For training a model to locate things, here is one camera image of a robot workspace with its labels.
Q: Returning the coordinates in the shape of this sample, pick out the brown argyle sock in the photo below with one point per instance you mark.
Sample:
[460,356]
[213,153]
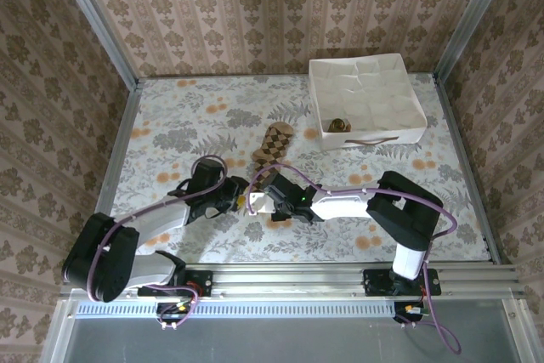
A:
[274,144]

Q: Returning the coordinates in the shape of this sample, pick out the yellow-brown sock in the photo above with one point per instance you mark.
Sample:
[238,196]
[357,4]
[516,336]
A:
[338,126]

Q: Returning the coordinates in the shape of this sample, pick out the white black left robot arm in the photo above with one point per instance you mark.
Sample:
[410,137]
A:
[157,218]

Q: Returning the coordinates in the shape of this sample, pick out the floral tablecloth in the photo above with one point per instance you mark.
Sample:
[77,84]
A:
[191,125]

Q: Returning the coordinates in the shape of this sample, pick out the white fabric organizer box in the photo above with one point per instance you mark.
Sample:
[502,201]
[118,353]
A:
[370,91]

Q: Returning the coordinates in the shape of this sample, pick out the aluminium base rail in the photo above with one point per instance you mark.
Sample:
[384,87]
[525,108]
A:
[289,280]

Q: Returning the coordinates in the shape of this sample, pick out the aluminium table side rail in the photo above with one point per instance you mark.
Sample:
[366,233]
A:
[467,167]
[123,133]

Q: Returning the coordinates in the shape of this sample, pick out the aluminium frame post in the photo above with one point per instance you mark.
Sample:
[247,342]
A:
[98,18]
[472,18]

